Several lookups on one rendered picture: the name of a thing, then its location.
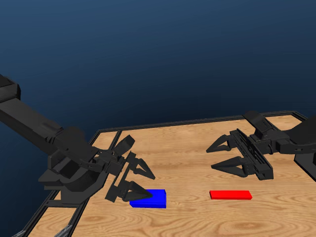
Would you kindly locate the blue hollow socket block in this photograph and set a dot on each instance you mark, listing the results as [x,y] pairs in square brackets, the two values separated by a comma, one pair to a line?
[155,200]

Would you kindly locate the thin red peg bar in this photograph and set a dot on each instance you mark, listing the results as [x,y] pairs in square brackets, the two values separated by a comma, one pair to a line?
[230,194]

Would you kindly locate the black table frame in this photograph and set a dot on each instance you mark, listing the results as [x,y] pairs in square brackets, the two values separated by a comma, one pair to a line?
[172,122]

